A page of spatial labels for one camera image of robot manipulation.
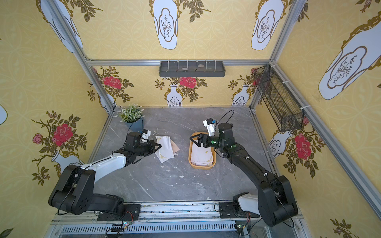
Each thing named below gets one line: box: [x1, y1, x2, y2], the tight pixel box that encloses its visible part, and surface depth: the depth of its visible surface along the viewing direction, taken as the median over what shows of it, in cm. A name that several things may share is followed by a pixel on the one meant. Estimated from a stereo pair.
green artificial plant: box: [113, 104, 145, 123], surface depth 97 cm
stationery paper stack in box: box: [190, 142, 214, 167], surface depth 94 cm
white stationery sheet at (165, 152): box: [154, 135, 175, 164], surface depth 94 cm
